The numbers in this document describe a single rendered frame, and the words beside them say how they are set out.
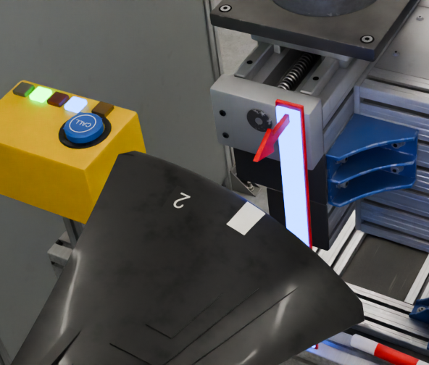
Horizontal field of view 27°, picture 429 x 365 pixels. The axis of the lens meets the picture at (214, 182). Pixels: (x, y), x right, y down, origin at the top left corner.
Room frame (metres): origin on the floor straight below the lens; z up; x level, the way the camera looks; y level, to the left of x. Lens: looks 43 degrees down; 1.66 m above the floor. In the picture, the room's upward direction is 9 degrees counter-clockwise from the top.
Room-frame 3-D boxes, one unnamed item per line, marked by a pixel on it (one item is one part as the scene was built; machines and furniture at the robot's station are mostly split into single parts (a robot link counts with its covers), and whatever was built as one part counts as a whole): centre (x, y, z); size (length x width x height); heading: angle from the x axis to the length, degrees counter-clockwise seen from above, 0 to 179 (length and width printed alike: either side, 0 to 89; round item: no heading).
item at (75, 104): (0.78, 0.13, 1.08); 0.02 x 0.02 x 0.01; 54
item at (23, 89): (0.83, 0.19, 1.08); 0.02 x 0.02 x 0.01; 54
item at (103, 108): (0.77, 0.10, 1.08); 0.02 x 0.02 x 0.01; 54
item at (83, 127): (0.74, 0.12, 1.08); 0.04 x 0.04 x 0.02
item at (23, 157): (0.77, 0.16, 1.02); 0.16 x 0.10 x 0.11; 54
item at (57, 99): (0.80, 0.15, 1.08); 0.02 x 0.02 x 0.01; 54
